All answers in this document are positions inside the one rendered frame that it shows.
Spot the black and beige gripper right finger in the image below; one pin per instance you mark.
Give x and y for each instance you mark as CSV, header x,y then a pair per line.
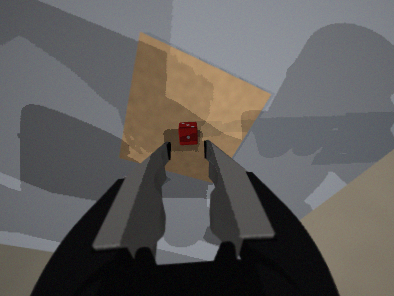
x,y
246,212

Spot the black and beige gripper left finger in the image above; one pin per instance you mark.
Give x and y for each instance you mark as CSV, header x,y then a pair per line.
x,y
129,215

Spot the red die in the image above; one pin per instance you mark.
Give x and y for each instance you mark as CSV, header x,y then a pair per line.
x,y
188,133

